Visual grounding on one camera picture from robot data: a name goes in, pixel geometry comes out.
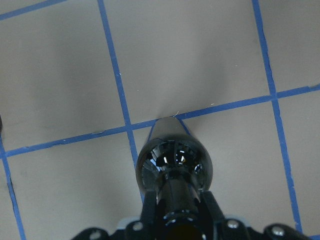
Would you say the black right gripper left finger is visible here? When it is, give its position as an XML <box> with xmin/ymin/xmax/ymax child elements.
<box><xmin>140</xmin><ymin>191</ymin><xmax>157</xmax><ymax>225</ymax></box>

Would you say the dark wine bottle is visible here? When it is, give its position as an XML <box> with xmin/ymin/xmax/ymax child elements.
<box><xmin>136</xmin><ymin>117</ymin><xmax>213</xmax><ymax>240</ymax></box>

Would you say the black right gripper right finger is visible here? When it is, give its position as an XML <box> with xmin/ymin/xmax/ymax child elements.
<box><xmin>200</xmin><ymin>190</ymin><xmax>225</xmax><ymax>224</ymax></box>

